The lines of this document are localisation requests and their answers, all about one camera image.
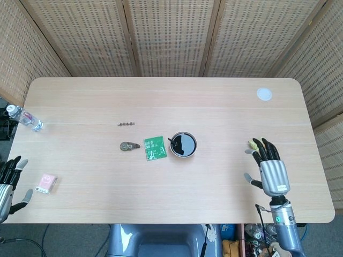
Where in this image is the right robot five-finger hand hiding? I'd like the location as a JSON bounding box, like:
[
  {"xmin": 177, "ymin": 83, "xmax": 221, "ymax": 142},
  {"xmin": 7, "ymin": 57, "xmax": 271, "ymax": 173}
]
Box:
[{"xmin": 243, "ymin": 138, "xmax": 292, "ymax": 200}]

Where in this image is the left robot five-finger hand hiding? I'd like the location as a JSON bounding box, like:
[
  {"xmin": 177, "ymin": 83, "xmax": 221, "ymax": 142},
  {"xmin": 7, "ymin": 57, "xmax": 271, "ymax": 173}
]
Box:
[{"xmin": 0, "ymin": 156, "xmax": 33, "ymax": 224}]

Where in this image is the black bowl with white rim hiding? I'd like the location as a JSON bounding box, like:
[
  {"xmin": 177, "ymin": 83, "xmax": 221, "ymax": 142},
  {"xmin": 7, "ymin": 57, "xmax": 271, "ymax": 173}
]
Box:
[{"xmin": 169, "ymin": 131, "xmax": 198, "ymax": 158}]

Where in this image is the pink smiley box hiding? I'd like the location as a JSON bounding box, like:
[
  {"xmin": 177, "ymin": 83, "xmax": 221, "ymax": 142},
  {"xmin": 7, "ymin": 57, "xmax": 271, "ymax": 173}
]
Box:
[{"xmin": 35, "ymin": 173, "xmax": 58, "ymax": 195}]

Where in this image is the black equipment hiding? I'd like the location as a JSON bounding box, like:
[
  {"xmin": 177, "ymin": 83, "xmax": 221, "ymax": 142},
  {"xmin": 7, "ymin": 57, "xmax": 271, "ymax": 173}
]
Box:
[{"xmin": 0, "ymin": 97, "xmax": 18, "ymax": 141}]

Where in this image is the red crate of clutter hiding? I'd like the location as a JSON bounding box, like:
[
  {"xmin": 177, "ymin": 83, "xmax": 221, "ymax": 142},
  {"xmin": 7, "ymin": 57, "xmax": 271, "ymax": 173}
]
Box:
[{"xmin": 237, "ymin": 223, "xmax": 282, "ymax": 257}]

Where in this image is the blue packet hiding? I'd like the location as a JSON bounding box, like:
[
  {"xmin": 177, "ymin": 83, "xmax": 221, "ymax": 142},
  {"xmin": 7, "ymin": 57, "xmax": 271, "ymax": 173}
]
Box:
[{"xmin": 220, "ymin": 223, "xmax": 236, "ymax": 240}]

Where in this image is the clear plastic water bottle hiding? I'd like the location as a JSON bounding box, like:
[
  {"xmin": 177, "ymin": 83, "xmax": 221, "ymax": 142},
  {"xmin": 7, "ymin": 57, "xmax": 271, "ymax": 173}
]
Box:
[{"xmin": 5, "ymin": 104, "xmax": 43, "ymax": 132}]

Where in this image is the white round table cap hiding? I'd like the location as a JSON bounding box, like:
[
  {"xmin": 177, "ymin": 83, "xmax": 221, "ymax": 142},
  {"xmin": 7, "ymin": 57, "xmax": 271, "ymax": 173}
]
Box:
[{"xmin": 256, "ymin": 87, "xmax": 274, "ymax": 102}]

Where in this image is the green tea sachet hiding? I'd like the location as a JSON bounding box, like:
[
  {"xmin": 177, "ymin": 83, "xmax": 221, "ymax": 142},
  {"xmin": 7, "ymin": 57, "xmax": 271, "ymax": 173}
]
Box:
[{"xmin": 143, "ymin": 135, "xmax": 168, "ymax": 162}]

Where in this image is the grey robot torso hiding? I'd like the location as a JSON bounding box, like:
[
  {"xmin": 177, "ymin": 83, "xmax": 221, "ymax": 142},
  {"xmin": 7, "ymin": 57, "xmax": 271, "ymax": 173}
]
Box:
[{"xmin": 108, "ymin": 223, "xmax": 223, "ymax": 257}]

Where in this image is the brown correction tape dispenser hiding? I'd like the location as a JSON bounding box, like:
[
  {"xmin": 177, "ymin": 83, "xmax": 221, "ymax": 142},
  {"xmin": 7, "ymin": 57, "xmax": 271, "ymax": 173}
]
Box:
[{"xmin": 118, "ymin": 141, "xmax": 141, "ymax": 152}]

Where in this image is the wooden rattan folding screen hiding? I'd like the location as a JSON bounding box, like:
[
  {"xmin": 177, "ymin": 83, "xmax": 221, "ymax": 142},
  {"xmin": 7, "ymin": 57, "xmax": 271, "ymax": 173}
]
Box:
[{"xmin": 0, "ymin": 0, "xmax": 343, "ymax": 208}]

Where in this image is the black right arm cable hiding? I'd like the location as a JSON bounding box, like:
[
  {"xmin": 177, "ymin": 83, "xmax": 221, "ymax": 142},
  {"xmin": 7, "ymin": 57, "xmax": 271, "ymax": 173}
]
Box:
[{"xmin": 254, "ymin": 203, "xmax": 273, "ymax": 257}]

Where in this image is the black floor cable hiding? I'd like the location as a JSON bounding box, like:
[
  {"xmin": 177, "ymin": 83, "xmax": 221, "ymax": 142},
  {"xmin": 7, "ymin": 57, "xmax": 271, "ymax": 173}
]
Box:
[{"xmin": 0, "ymin": 235, "xmax": 48, "ymax": 257}]

